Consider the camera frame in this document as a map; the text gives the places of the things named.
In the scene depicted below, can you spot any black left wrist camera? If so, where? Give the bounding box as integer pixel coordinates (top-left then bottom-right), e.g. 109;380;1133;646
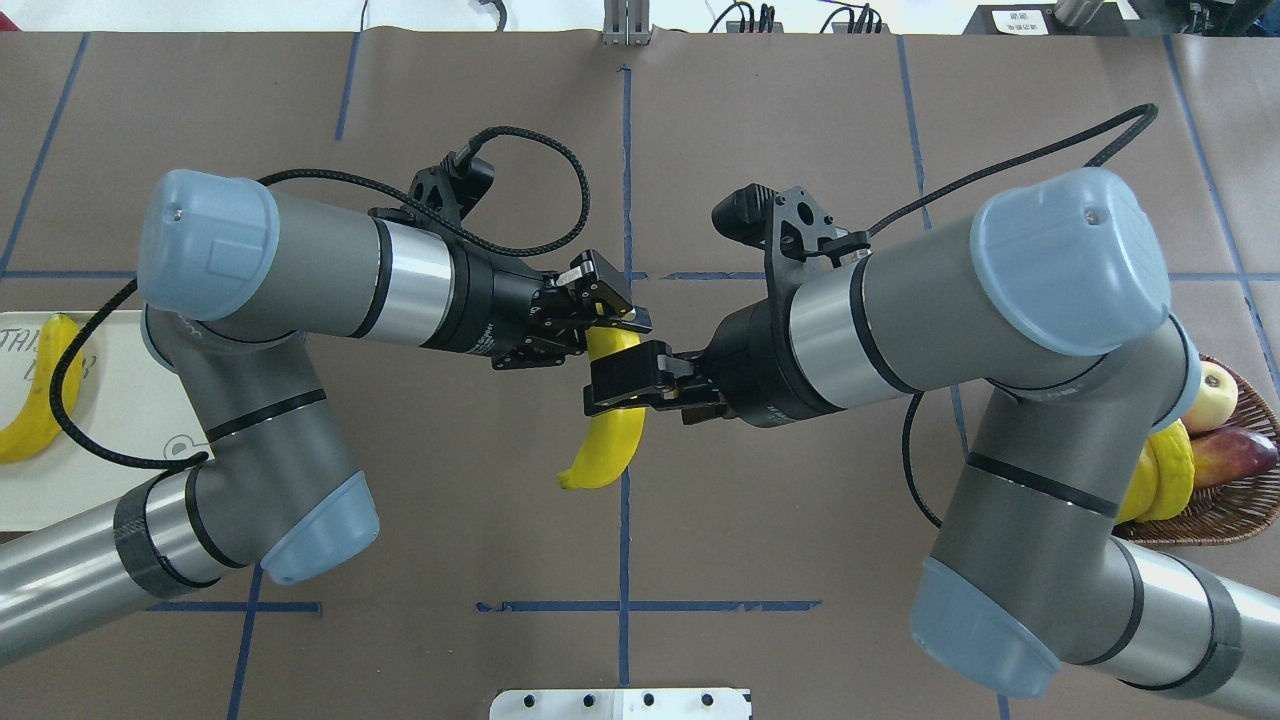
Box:
410;152;495;227

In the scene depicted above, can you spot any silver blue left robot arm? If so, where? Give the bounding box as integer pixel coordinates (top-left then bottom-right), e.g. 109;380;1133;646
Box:
1;160;652;664

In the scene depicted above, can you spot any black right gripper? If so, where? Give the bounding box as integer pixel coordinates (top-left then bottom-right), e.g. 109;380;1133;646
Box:
582;300;842;428

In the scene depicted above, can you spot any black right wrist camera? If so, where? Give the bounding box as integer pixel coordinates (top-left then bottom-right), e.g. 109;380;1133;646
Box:
710;183;870;268

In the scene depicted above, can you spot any dark purple mango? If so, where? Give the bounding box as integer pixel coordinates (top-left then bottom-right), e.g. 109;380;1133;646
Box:
1190;427;1277;489

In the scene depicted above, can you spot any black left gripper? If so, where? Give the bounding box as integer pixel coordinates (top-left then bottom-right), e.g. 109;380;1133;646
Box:
430;249;653;370

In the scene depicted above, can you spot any white rectangular tray plate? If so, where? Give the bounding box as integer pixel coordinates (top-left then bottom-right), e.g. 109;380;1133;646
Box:
1;310;209;533

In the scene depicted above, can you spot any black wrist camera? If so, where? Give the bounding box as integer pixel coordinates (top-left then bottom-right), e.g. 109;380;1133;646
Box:
710;183;870;268
410;152;495;227

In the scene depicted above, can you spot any brown wicker basket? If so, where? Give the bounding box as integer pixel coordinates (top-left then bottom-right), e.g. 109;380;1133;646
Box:
1112;366;1279;547

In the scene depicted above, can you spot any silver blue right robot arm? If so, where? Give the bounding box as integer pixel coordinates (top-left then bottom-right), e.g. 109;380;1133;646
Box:
584;168;1279;719

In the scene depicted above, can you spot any aluminium frame post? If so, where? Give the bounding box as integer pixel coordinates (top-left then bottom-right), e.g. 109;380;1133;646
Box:
602;0;653;46

